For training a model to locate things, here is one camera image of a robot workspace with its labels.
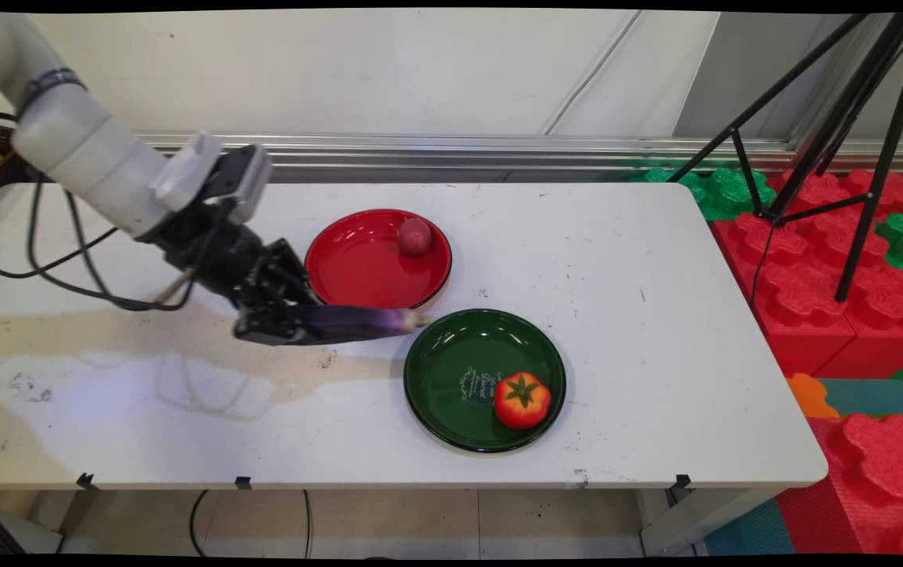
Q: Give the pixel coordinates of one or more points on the red tomato with green stem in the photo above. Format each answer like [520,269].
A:
[523,400]

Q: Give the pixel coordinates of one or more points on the wrist camera with white bracket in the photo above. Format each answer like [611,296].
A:
[191,173]

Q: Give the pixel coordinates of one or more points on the aluminium wall rail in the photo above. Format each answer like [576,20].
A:
[498,150]

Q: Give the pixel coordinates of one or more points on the teal foam floor mat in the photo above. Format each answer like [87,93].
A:
[876,396]

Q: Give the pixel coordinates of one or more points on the red foam building block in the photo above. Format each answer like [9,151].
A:
[797,315]
[821,189]
[892,331]
[884,457]

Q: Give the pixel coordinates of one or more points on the blue foam floor mat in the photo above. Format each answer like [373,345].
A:
[750,531]

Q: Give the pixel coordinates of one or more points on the white table leg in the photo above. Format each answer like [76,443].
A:
[695,520]

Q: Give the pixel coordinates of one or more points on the red enamel plate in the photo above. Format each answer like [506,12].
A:
[360,264]

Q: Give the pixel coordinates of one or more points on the green enamel plate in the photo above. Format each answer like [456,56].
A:
[451,378]

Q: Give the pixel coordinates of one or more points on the purple eggplant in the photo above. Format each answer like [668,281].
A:
[357,323]

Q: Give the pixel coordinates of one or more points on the black table edge clip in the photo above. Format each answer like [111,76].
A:
[243,482]
[86,481]
[682,483]

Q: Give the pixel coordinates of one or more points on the black tripod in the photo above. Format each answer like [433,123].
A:
[886,157]

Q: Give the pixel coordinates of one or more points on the red onion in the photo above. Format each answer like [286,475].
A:
[415,236]

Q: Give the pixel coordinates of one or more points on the orange foam piece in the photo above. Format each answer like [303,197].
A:
[812,396]

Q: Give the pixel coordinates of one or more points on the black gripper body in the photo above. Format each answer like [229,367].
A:
[207,252]

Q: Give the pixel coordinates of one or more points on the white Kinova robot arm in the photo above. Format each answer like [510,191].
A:
[81,150]

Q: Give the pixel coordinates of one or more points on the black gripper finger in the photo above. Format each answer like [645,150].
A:
[287,272]
[266,324]

